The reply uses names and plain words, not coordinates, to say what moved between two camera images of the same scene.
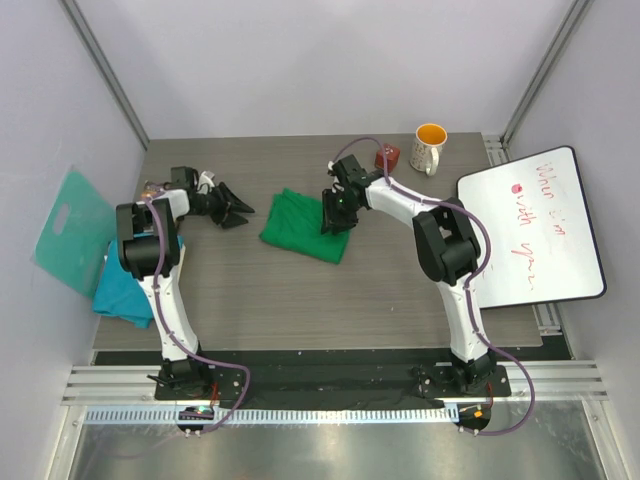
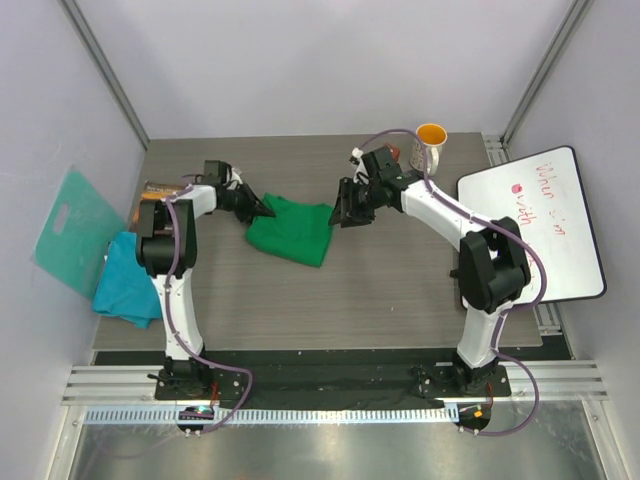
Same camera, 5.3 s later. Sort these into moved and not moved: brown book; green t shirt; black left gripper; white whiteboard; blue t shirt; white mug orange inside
Moved: black left gripper; green t shirt
Not moved: blue t shirt; white whiteboard; brown book; white mug orange inside
